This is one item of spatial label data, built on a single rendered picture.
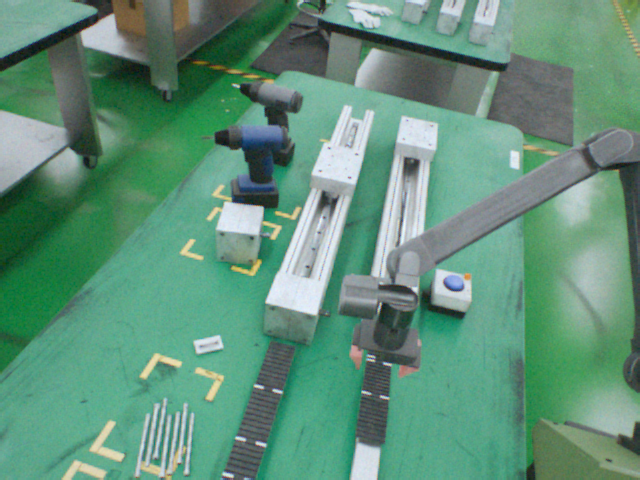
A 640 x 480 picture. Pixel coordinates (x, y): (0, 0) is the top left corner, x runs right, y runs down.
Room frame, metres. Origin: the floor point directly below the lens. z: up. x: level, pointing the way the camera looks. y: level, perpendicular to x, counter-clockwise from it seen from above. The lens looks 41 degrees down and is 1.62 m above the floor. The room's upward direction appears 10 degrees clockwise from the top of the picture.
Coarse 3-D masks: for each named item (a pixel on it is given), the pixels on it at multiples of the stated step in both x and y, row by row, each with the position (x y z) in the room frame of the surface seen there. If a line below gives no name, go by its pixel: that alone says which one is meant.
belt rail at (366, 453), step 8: (360, 440) 0.45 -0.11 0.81; (368, 440) 0.45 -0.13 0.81; (360, 448) 0.44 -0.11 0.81; (368, 448) 0.44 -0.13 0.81; (376, 448) 0.44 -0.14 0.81; (360, 456) 0.42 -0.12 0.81; (368, 456) 0.42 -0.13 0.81; (376, 456) 0.43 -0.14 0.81; (352, 464) 0.42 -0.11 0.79; (360, 464) 0.41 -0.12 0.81; (368, 464) 0.41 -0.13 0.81; (376, 464) 0.41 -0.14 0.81; (352, 472) 0.39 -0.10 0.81; (360, 472) 0.40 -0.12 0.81; (368, 472) 0.40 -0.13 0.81; (376, 472) 0.40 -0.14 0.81
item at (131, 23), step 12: (120, 0) 3.32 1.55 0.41; (132, 0) 3.30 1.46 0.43; (180, 0) 3.55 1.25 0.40; (120, 12) 3.32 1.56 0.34; (132, 12) 3.30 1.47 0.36; (180, 12) 3.54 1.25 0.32; (120, 24) 3.32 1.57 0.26; (132, 24) 3.30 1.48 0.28; (144, 24) 3.28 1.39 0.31; (180, 24) 3.54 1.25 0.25; (144, 36) 3.28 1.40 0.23
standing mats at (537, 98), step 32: (96, 0) 4.31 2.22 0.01; (288, 32) 4.39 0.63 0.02; (256, 64) 3.64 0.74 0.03; (288, 64) 3.76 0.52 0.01; (320, 64) 3.87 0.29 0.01; (512, 64) 4.58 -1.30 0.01; (544, 64) 4.71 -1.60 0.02; (512, 96) 3.90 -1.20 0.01; (544, 96) 4.01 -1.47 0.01; (544, 128) 3.45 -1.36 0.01
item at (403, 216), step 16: (400, 160) 1.27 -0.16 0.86; (400, 176) 1.19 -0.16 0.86; (416, 176) 1.27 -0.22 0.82; (400, 192) 1.17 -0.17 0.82; (416, 192) 1.13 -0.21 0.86; (384, 208) 1.08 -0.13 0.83; (400, 208) 1.09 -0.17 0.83; (416, 208) 1.06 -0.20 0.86; (384, 224) 0.97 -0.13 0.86; (400, 224) 1.02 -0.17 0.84; (416, 224) 0.99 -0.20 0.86; (384, 240) 0.91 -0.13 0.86; (400, 240) 0.96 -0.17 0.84; (384, 256) 0.86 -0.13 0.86; (384, 272) 0.81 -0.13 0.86; (416, 288) 0.78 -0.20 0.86
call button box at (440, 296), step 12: (444, 276) 0.86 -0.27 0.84; (432, 288) 0.84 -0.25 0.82; (444, 288) 0.82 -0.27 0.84; (468, 288) 0.83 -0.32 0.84; (432, 300) 0.80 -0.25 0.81; (444, 300) 0.80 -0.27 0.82; (456, 300) 0.79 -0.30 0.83; (468, 300) 0.79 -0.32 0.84; (444, 312) 0.80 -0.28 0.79; (456, 312) 0.79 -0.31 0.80
